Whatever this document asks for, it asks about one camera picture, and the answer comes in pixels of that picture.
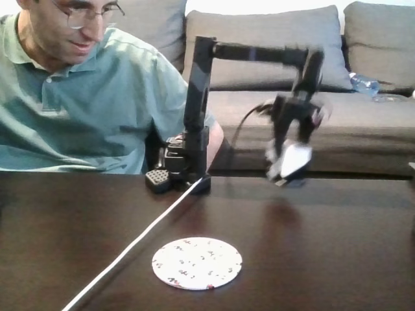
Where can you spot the white and black servo box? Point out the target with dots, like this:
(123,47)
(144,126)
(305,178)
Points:
(293,158)

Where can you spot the grey sofa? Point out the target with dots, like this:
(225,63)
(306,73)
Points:
(356,129)

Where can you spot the clear plastic water bottle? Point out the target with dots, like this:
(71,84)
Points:
(363,83)

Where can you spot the clear glass dish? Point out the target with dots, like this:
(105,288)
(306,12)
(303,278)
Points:
(390,99)

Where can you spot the wide grey sofa cushion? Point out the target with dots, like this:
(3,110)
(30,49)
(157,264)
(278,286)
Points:
(259,26)

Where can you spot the small pale flat object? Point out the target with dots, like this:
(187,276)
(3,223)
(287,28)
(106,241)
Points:
(411,165)

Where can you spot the black perforated table clamp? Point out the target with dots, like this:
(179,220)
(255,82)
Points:
(156,179)

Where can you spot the round white floral coaster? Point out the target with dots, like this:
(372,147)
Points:
(197,263)

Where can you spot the person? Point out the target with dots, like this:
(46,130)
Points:
(81,97)

